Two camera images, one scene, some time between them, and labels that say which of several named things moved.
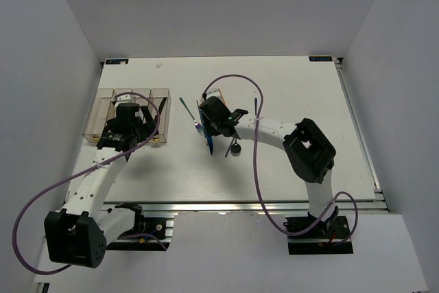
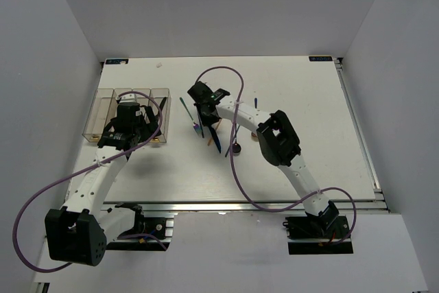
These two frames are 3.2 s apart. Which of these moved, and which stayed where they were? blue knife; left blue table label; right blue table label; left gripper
Moved: blue knife
Stayed: left blue table label; right blue table label; left gripper
